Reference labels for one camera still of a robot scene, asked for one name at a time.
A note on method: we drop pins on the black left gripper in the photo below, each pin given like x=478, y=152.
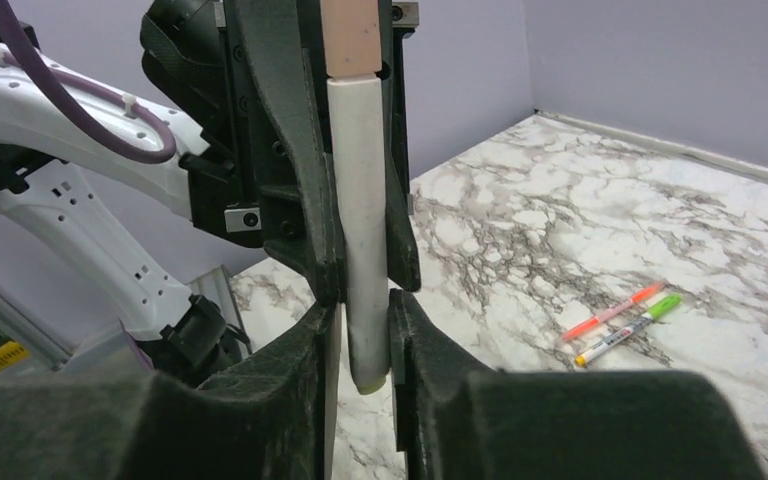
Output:
x=259, y=97

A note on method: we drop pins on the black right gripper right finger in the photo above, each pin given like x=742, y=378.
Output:
x=457, y=418

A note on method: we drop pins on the green pen cap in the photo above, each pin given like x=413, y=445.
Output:
x=663, y=306

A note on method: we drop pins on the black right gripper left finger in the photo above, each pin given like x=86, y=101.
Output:
x=268, y=417

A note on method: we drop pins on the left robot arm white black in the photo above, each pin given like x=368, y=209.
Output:
x=54, y=126

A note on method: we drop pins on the brown marker cap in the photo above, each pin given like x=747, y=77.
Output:
x=351, y=36

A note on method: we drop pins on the orange translucent pen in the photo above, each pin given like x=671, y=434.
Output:
x=611, y=312

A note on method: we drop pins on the white green marker pen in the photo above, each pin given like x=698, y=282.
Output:
x=588, y=356

